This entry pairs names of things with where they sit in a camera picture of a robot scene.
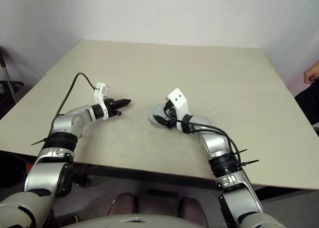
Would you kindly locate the grey motor lid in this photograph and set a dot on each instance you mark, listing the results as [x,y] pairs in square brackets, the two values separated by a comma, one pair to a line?
[155,111]

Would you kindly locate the dark table underframe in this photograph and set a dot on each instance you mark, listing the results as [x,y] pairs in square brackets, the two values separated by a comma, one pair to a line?
[149,175]

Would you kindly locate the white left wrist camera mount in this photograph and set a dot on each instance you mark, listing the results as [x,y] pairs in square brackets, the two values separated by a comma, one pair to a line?
[99,91]

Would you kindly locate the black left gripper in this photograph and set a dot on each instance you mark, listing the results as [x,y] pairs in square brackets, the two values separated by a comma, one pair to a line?
[112,107]

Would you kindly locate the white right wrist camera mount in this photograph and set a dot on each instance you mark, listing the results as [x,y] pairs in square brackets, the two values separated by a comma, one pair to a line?
[178,98]

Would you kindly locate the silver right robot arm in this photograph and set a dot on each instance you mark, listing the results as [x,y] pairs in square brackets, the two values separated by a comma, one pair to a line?
[214,141]

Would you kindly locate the grey motor housing copper windings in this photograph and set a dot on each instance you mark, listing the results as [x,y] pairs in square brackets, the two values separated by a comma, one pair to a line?
[151,121]

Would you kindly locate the grey robot torso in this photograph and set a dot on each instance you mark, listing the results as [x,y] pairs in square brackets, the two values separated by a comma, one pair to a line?
[99,221]

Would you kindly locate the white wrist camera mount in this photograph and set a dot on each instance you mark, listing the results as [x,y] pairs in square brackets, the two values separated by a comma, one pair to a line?
[178,98]
[99,91]

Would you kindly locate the silver tripod stand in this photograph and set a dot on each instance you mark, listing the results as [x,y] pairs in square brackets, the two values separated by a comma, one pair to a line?
[7,76]

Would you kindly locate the dark maroon rounded shape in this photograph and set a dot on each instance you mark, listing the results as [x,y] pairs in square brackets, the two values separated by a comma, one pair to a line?
[123,205]
[193,210]

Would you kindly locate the person's bare hand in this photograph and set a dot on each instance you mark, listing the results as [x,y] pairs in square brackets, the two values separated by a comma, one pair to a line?
[312,73]

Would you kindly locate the black flat floor plate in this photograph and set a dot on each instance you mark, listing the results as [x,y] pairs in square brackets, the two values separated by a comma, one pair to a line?
[162,193]

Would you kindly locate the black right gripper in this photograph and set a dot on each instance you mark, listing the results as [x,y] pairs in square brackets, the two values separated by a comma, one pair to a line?
[170,111]

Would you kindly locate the person's dark clothing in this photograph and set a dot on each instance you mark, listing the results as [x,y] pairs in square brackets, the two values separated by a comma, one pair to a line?
[309,101]

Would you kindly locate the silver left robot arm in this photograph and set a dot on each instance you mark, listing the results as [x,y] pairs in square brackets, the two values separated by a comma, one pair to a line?
[64,123]

